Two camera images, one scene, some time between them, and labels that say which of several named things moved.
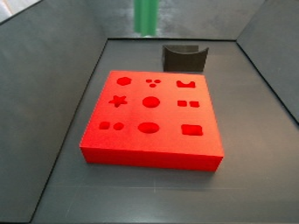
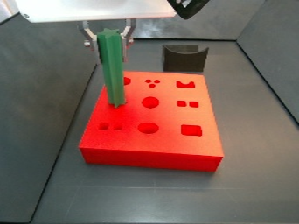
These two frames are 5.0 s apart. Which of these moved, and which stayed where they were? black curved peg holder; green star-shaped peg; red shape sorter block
Moved: green star-shaped peg
Stayed: red shape sorter block; black curved peg holder
